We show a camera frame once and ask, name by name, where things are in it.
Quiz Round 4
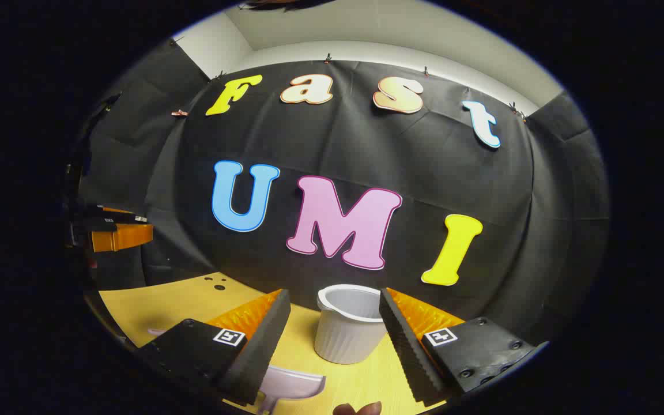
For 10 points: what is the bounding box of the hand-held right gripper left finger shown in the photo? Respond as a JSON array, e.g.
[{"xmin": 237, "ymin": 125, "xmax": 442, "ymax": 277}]
[{"xmin": 136, "ymin": 288, "xmax": 292, "ymax": 405}]

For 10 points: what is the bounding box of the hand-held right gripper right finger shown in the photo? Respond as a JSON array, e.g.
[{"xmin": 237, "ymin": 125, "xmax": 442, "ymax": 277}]
[{"xmin": 378, "ymin": 287, "xmax": 540, "ymax": 406}]

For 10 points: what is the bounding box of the white ribbed garbage bin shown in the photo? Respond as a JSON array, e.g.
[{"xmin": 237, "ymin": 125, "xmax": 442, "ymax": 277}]
[{"xmin": 314, "ymin": 284, "xmax": 388, "ymax": 365}]

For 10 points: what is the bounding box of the yellow wooden desktop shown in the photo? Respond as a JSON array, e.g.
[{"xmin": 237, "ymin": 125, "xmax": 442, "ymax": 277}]
[{"xmin": 99, "ymin": 272, "xmax": 448, "ymax": 415}]

